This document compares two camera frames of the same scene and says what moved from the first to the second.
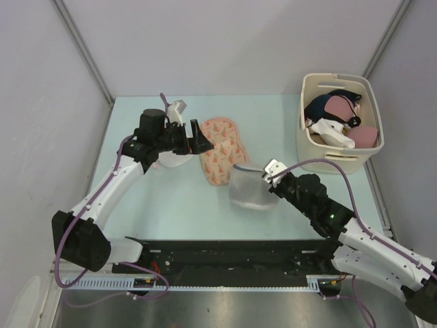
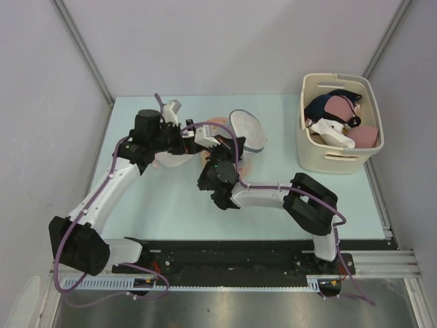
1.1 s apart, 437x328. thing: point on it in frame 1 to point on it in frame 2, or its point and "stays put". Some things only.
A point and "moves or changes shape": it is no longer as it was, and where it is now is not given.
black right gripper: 276,190 to 227,146
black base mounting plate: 232,261 stays put
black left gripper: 200,143 stays put
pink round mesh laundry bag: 170,159 stays put
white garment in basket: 331,133 stays put
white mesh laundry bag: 248,189 moves or changes shape
